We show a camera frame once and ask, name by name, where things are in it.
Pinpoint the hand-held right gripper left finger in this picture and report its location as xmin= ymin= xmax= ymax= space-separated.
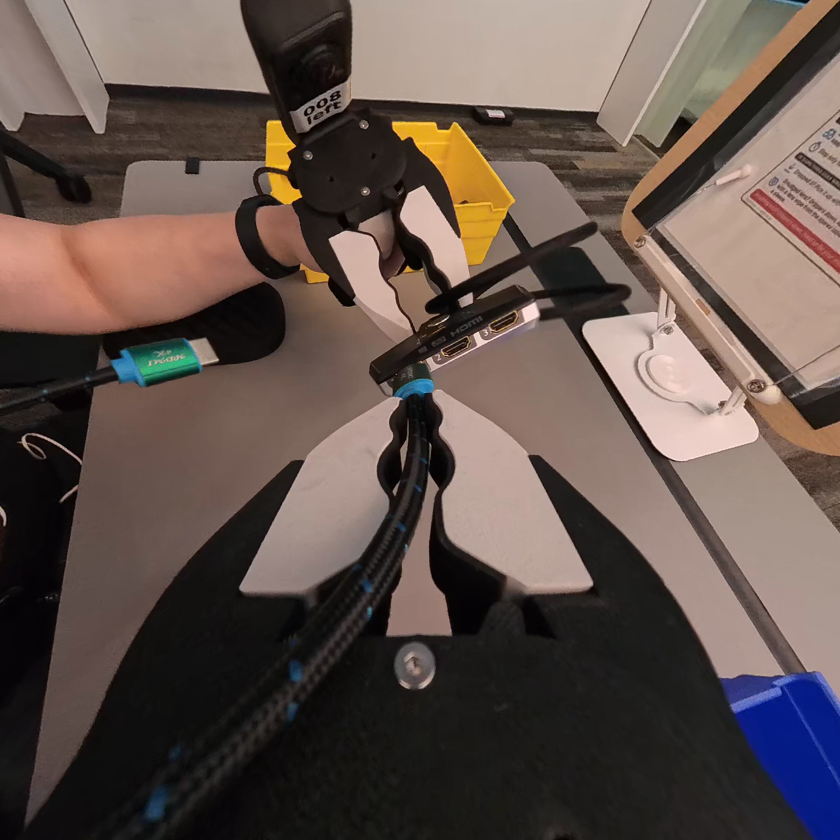
xmin=238 ymin=398 xmax=403 ymax=599

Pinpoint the black braided HDMI cable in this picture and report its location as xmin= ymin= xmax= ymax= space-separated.
xmin=0 ymin=336 xmax=439 ymax=840

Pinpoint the black rectangular desk mat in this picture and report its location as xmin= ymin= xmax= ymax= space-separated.
xmin=505 ymin=217 xmax=647 ymax=342

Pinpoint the blue divided bin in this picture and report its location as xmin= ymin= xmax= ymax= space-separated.
xmin=721 ymin=671 xmax=840 ymax=840

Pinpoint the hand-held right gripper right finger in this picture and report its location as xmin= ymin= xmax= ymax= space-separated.
xmin=428 ymin=390 xmax=595 ymax=635

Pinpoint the person's left hand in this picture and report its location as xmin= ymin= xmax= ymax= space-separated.
xmin=281 ymin=201 xmax=333 ymax=273

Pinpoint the black wristband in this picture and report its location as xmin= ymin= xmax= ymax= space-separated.
xmin=234 ymin=194 xmax=301 ymax=281

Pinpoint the wooden rimmed instruction sign board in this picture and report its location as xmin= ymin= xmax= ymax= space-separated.
xmin=621 ymin=0 xmax=840 ymax=455

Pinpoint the yellow plastic bin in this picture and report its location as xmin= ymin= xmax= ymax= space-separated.
xmin=266 ymin=120 xmax=516 ymax=284

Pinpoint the black chair base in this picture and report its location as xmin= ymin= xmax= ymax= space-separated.
xmin=0 ymin=128 xmax=93 ymax=204

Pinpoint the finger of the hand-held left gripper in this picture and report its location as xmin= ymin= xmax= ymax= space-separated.
xmin=327 ymin=228 xmax=421 ymax=343
xmin=399 ymin=185 xmax=473 ymax=299

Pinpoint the black ribbed pad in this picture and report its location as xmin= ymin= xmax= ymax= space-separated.
xmin=101 ymin=282 xmax=287 ymax=368

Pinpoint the person's left forearm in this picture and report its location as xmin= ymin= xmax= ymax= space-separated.
xmin=0 ymin=209 xmax=290 ymax=337

